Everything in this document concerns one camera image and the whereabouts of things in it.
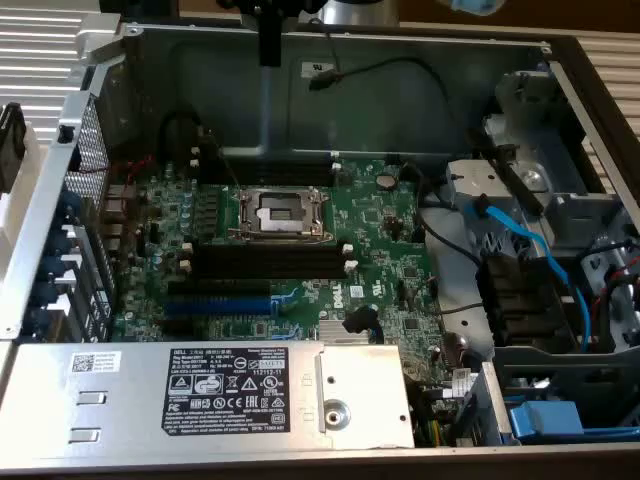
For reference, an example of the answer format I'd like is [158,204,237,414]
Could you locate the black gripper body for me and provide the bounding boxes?
[218,0,301,16]

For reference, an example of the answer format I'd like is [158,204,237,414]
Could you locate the RAM slot with white latches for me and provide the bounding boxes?
[198,162,344,179]
[191,146,339,163]
[178,259,359,280]
[182,242,351,264]

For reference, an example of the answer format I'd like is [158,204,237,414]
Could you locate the black rectangular object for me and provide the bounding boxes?
[98,0,180,17]

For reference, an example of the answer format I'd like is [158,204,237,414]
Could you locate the silver open PC case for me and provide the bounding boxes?
[0,20,640,476]

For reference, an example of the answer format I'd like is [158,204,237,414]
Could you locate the thin steel locking lever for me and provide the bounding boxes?
[215,142,243,192]

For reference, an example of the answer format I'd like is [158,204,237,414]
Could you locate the CPU socket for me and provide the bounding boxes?
[227,185,335,247]

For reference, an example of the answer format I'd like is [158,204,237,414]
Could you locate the silver socket cover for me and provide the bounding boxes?
[234,188,329,239]

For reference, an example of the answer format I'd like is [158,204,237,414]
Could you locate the green motherboard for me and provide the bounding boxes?
[105,149,451,401]

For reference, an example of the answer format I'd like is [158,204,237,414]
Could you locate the blue plastic card latch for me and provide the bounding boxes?
[58,192,84,216]
[39,256,68,281]
[46,231,71,256]
[32,280,60,306]
[26,306,54,332]

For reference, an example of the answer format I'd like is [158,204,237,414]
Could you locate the silver finned heatsink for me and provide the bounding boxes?
[318,319,372,345]

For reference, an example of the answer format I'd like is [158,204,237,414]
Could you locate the short black expansion slot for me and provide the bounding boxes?
[160,317,197,337]

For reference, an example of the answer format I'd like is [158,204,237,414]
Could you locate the silver metal disk bay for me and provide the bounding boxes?
[444,68,640,351]

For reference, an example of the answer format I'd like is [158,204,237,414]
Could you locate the black plastic block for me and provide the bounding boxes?
[475,252,574,347]

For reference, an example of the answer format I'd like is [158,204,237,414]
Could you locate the silver power supply box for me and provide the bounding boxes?
[2,341,417,450]

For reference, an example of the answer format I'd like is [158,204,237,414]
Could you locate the grey plastic drive carrier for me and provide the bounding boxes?
[492,344,640,446]

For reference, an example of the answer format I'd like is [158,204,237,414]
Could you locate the blue plastic drive latch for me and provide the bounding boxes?
[508,399,640,445]

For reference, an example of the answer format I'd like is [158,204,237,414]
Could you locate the black wire with plug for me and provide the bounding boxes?
[308,29,456,151]

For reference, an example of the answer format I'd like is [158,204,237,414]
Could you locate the thick black looped cable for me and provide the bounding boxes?
[158,109,202,166]

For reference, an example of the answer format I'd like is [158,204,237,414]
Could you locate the silver aluminium corner bracket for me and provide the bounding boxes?
[74,13,126,76]

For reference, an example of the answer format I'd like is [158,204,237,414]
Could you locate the red and black twisted wire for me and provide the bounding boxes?
[81,153,157,242]

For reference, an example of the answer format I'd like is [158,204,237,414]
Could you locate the thin black wire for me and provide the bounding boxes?
[399,162,484,266]

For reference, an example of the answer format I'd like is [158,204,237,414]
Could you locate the black flat disk wire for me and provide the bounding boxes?
[465,127,547,217]

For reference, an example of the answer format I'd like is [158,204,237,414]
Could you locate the black angled wire plug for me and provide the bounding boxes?
[343,304,385,346]

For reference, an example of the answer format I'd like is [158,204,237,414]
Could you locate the blue disk wire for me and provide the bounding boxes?
[463,193,594,354]

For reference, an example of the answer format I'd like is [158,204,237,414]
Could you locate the red and black wires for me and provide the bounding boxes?
[574,237,640,326]

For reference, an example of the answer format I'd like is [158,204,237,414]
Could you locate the yellow and black wires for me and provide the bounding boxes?
[412,382,451,447]

